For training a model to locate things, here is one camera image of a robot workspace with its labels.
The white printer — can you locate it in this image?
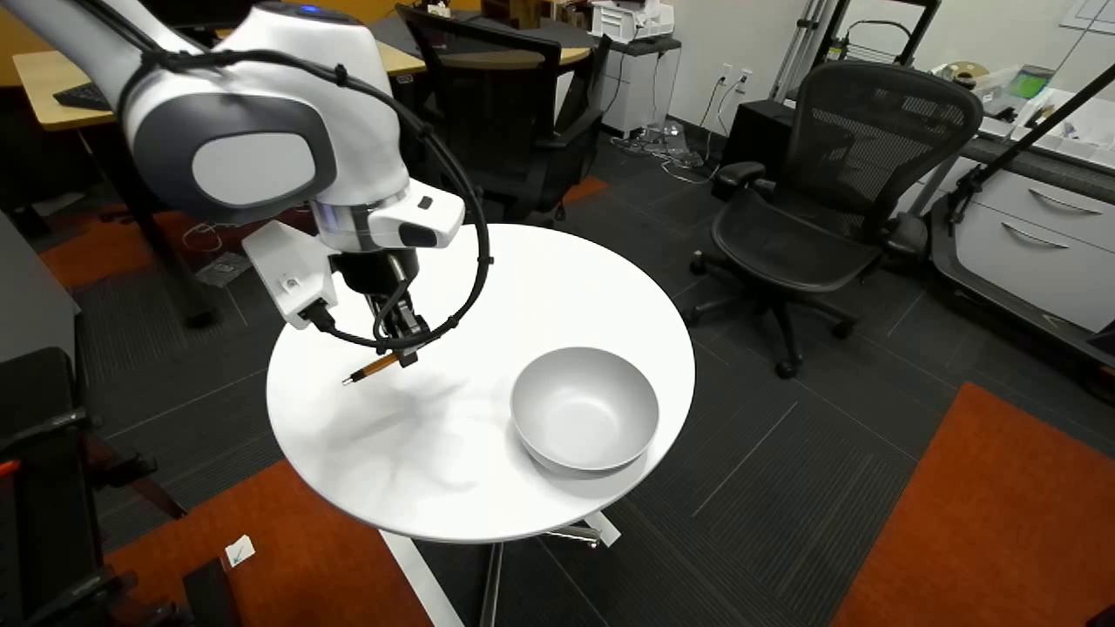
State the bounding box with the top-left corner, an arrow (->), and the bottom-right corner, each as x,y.
590,0 -> 679,50

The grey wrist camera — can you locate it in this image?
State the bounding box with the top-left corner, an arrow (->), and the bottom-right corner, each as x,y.
239,219 -> 340,335

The orange and black pen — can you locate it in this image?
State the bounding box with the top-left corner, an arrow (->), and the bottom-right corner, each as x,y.
340,348 -> 411,386

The black chair with armrest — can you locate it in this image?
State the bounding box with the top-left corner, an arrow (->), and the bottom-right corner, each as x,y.
0,344 -> 124,627

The black box by wall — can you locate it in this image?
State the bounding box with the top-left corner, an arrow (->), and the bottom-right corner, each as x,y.
728,98 -> 801,183

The grey bowl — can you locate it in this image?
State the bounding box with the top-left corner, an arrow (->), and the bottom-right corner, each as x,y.
509,344 -> 662,479

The black slanted stand pole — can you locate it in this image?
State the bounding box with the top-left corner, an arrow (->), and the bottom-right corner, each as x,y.
943,62 -> 1115,228

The white storage cabinet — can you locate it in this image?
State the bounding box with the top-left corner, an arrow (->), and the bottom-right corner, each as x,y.
594,41 -> 684,142

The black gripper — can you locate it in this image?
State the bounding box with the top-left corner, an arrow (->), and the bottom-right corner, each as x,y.
333,244 -> 425,371

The black mesh office chair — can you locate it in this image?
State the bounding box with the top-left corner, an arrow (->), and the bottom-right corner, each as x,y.
684,58 -> 986,381

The light wooden desk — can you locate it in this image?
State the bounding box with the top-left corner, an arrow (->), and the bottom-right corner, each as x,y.
9,38 -> 427,332

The grey floor power box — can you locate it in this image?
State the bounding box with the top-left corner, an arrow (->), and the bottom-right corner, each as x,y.
192,249 -> 262,293

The green screen device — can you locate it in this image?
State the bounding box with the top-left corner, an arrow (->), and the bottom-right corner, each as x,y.
1004,62 -> 1059,106

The black padded office chair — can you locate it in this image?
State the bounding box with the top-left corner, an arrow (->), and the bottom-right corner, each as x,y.
395,5 -> 612,228

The white table pedestal base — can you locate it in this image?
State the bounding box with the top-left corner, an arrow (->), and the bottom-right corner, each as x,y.
376,510 -> 623,627

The white drawer cabinet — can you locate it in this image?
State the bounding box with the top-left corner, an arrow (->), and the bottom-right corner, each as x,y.
951,168 -> 1115,339

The grey side cabinet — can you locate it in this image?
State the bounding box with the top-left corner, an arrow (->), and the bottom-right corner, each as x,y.
0,212 -> 84,386

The black keyboard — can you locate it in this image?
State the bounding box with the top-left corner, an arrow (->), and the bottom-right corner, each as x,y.
52,76 -> 119,114

